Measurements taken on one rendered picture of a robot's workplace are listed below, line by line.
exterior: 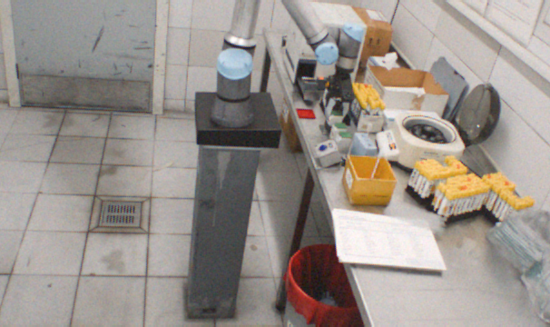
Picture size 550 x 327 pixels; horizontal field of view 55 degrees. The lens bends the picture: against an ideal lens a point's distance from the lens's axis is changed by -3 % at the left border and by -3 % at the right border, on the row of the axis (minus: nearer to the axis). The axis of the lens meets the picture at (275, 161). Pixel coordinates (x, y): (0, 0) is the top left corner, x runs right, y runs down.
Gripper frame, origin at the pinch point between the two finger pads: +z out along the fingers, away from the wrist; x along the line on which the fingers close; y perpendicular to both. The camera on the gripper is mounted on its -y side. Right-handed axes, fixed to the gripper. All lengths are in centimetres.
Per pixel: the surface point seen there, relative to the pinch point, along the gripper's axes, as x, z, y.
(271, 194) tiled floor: -4, 94, 76
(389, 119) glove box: -21.8, -0.8, -1.2
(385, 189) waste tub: -2.7, -0.5, -45.8
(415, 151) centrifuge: -20.8, -2.7, -26.7
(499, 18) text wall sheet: -55, -44, 1
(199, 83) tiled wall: 32, 71, 171
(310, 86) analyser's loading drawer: 2.5, 0.7, 26.9
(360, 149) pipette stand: -1.7, -1.3, -24.3
